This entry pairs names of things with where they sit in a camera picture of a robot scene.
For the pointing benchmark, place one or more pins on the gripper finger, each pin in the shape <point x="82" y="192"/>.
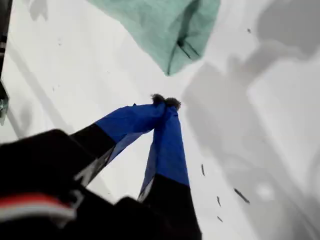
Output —
<point x="130" y="120"/>
<point x="170" y="162"/>

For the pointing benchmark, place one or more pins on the pale green T-shirt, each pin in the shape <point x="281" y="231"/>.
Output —
<point x="155" y="30"/>

